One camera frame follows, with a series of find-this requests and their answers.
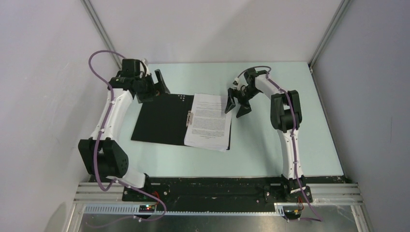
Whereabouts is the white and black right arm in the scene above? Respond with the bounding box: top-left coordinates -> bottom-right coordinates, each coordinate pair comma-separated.
225,65 -> 306,202

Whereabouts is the aluminium frame rail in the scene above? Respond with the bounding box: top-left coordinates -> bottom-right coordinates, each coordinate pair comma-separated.
80,0 -> 116,52

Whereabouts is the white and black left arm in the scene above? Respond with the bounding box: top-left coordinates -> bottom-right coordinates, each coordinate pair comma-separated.
78,58 -> 170,201

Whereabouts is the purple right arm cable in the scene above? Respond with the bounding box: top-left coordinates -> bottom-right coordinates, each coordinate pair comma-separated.
235,66 -> 322,222

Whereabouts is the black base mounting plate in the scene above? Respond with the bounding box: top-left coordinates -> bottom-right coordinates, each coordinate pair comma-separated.
142,177 -> 313,212

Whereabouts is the red folder with black inside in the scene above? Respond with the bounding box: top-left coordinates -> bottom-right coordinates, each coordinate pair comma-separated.
131,93 -> 232,151

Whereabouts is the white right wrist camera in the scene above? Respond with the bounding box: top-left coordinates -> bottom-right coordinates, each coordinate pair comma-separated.
232,77 -> 242,89

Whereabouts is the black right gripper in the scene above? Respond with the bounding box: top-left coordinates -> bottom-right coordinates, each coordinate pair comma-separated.
225,87 -> 261,118

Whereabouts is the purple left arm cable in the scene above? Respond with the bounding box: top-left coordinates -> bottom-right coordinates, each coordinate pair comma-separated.
86,50 -> 167,229

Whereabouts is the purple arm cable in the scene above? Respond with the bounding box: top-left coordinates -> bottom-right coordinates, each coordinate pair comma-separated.
86,50 -> 167,229
235,66 -> 322,222

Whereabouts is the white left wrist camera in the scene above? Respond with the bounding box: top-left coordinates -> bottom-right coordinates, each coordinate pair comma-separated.
140,59 -> 150,76

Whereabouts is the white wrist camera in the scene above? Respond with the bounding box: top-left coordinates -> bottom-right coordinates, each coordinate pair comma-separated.
140,59 -> 150,76
232,77 -> 242,89

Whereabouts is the white slotted cable duct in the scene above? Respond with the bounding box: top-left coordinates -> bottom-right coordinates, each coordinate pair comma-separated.
84,203 -> 285,217

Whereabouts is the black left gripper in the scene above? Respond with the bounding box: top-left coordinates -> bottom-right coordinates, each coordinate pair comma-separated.
135,70 -> 169,104

